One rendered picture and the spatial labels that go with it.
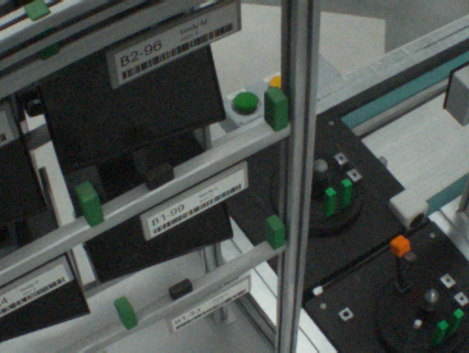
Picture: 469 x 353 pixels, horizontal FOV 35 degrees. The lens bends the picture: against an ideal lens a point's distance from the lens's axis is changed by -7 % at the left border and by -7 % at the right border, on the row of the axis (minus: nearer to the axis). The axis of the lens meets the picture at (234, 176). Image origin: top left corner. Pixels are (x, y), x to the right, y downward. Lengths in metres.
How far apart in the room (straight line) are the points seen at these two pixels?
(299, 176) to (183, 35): 0.22
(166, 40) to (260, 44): 1.09
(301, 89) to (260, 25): 1.02
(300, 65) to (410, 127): 0.81
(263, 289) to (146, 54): 0.68
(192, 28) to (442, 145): 0.91
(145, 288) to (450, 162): 0.53
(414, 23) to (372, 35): 1.38
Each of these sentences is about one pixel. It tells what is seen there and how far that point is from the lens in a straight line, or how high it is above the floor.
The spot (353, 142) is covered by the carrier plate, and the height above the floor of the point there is 0.97.
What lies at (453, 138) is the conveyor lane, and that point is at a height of 0.92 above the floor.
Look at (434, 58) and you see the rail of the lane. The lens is 1.42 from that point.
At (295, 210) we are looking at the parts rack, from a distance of 0.67.
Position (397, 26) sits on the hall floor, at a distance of 2.91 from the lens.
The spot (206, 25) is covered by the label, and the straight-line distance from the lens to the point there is 0.46.
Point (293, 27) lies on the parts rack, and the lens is 0.51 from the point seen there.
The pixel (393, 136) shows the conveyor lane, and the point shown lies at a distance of 1.32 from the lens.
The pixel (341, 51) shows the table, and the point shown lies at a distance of 1.53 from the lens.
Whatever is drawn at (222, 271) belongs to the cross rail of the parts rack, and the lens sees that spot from 0.69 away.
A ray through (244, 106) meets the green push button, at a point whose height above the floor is 0.97.
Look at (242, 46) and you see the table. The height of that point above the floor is 0.86.
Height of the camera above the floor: 1.91
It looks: 53 degrees down
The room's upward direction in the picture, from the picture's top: 3 degrees counter-clockwise
